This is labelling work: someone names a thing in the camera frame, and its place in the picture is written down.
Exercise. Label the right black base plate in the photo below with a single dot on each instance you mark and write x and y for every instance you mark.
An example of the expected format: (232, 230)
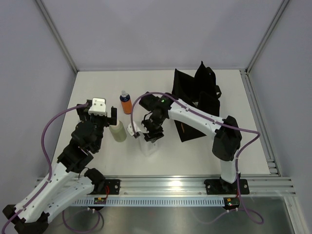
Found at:
(221, 187)

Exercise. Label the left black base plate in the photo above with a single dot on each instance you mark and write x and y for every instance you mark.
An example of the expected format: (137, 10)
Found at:
(112, 186)

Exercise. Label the white slotted cable duct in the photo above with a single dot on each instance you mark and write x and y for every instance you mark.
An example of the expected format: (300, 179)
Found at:
(151, 202)

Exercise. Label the orange bottle blue pump top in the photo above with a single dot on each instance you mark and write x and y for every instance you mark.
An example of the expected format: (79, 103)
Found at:
(126, 102)

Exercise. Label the aluminium mounting rail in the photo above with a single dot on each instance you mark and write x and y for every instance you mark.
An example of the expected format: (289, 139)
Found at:
(183, 186)

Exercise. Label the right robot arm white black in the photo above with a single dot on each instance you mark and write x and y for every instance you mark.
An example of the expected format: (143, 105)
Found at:
(227, 137)

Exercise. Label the green frosted bottle beige cap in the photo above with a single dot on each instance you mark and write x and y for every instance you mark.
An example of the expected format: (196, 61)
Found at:
(118, 132)

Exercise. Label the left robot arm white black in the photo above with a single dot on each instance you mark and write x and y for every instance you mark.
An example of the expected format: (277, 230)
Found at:
(68, 179)

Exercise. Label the left aluminium corner post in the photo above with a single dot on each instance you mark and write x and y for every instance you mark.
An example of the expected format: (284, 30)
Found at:
(56, 35)

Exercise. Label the white bottle grey cap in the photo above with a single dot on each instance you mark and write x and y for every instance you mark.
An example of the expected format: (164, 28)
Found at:
(147, 147)

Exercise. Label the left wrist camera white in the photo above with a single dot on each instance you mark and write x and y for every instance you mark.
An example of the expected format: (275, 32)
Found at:
(98, 107)

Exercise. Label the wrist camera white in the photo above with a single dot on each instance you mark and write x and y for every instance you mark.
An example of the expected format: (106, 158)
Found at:
(134, 129)
(98, 107)

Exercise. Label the right aluminium corner post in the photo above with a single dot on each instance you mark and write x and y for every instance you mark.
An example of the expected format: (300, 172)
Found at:
(272, 25)

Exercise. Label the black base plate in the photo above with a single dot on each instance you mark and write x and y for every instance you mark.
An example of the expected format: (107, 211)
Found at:
(112, 186)
(221, 187)

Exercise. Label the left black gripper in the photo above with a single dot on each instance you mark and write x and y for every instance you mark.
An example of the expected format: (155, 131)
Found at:
(83, 113)

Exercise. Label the aluminium corner post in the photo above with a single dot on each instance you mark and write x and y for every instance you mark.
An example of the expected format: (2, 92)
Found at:
(56, 35)
(272, 25)

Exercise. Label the black canvas bag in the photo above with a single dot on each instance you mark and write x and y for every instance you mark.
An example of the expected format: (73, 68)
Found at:
(199, 91)

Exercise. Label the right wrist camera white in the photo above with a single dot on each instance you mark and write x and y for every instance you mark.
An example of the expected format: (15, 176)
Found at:
(134, 129)

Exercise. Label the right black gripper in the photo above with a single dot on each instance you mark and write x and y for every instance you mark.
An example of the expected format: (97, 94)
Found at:
(156, 134)

